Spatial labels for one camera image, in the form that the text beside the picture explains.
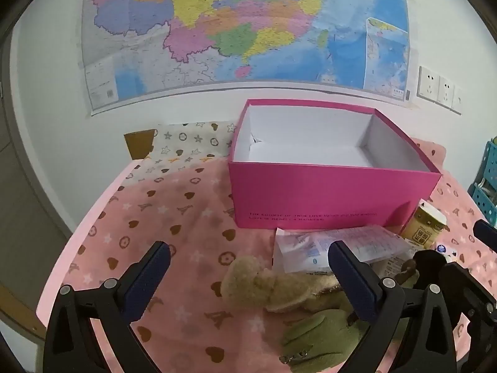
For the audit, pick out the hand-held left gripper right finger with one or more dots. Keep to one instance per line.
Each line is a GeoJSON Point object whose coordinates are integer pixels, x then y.
{"type": "Point", "coordinates": [353, 279]}

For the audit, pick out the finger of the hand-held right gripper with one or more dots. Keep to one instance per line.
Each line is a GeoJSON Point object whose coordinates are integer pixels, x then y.
{"type": "Point", "coordinates": [470, 287]}
{"type": "Point", "coordinates": [488, 235]}

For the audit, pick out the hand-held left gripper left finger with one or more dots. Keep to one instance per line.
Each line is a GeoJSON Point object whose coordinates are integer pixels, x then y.
{"type": "Point", "coordinates": [151, 276]}

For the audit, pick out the clear-edged white packet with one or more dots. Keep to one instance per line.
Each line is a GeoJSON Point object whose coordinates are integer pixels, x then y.
{"type": "Point", "coordinates": [369, 243]}

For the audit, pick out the green plush toy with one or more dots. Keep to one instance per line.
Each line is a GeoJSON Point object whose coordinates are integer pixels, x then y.
{"type": "Point", "coordinates": [322, 338]}

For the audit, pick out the beige plush bunny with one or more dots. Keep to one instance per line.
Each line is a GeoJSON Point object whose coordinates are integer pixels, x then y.
{"type": "Point", "coordinates": [271, 287]}

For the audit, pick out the pink cardboard box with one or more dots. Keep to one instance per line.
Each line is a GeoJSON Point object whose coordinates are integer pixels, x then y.
{"type": "Point", "coordinates": [310, 194]}

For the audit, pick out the blue perforated basket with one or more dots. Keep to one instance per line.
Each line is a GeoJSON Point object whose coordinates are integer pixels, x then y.
{"type": "Point", "coordinates": [485, 198]}

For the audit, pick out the small white blue packet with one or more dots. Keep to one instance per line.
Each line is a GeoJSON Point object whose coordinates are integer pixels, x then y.
{"type": "Point", "coordinates": [445, 251]}

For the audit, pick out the small yellow box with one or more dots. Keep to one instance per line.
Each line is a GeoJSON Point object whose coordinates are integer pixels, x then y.
{"type": "Point", "coordinates": [423, 223]}

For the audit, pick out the pink printed blanket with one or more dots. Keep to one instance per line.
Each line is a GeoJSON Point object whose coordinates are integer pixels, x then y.
{"type": "Point", "coordinates": [174, 209]}

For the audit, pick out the brown cardboard piece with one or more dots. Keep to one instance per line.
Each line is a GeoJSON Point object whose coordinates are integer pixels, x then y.
{"type": "Point", "coordinates": [139, 143]}

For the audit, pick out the white star-printed cloth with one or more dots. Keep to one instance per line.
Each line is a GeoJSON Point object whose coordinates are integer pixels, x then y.
{"type": "Point", "coordinates": [186, 143]}

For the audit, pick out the grey door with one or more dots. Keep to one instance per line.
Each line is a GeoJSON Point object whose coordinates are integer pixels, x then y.
{"type": "Point", "coordinates": [23, 202]}

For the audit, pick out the wooden bed frame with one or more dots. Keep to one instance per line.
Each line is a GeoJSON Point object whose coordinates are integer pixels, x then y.
{"type": "Point", "coordinates": [19, 311]}

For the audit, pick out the white wall socket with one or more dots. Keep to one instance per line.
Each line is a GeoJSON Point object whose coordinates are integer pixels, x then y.
{"type": "Point", "coordinates": [445, 91]}
{"type": "Point", "coordinates": [458, 100]}
{"type": "Point", "coordinates": [428, 83]}

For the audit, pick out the colourful wall map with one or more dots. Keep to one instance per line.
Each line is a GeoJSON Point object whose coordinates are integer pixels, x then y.
{"type": "Point", "coordinates": [233, 27]}

